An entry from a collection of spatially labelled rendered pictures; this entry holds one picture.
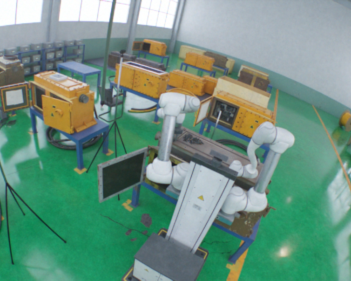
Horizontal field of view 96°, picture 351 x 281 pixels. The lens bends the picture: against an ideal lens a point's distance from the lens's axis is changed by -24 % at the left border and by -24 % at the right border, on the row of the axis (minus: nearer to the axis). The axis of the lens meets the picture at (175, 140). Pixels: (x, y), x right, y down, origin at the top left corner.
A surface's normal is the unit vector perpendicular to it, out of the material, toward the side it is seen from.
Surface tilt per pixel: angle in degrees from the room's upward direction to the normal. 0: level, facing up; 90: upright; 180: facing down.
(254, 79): 90
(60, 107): 90
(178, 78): 90
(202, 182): 90
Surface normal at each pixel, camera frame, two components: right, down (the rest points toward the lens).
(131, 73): -0.46, 0.38
